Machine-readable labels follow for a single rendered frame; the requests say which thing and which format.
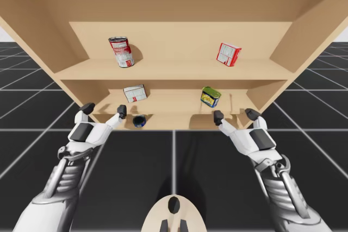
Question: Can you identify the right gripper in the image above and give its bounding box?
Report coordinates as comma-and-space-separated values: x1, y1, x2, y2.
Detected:
213, 108, 278, 160

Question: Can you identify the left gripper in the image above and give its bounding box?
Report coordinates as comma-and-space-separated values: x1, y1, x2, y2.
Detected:
67, 102, 127, 150

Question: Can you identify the green and blue rectangular can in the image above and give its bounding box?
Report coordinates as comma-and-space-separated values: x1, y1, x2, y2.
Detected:
200, 86, 222, 108

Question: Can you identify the blue flat can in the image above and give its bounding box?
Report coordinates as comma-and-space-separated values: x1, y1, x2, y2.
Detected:
132, 115, 147, 129

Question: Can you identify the brown and white carton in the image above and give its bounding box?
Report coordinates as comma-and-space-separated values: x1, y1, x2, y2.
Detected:
123, 84, 150, 103

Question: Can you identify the red and white can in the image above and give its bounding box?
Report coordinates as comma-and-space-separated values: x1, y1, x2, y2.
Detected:
108, 36, 135, 68

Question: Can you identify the red and white carton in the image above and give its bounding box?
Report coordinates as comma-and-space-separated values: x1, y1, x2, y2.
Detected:
216, 42, 243, 67

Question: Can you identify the tan robot part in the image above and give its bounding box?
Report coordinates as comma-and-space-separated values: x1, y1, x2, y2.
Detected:
141, 193, 207, 232

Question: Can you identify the pale wooden shelf unit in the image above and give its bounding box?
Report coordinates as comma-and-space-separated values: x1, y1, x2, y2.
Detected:
0, 0, 348, 131

